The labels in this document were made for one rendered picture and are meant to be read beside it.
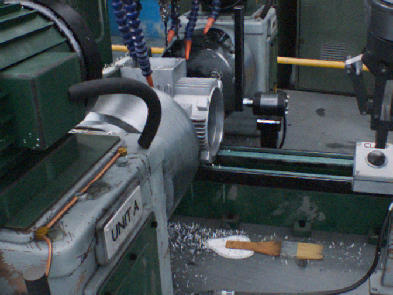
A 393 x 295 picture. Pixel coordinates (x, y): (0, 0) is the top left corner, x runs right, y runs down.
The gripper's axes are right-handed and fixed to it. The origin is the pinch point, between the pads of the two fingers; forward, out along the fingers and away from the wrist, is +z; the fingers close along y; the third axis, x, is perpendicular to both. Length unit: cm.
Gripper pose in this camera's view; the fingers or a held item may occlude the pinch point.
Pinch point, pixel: (382, 127)
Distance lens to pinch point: 82.4
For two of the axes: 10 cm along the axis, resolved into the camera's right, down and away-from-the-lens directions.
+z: 1.7, 6.1, 7.7
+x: -2.2, 7.9, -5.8
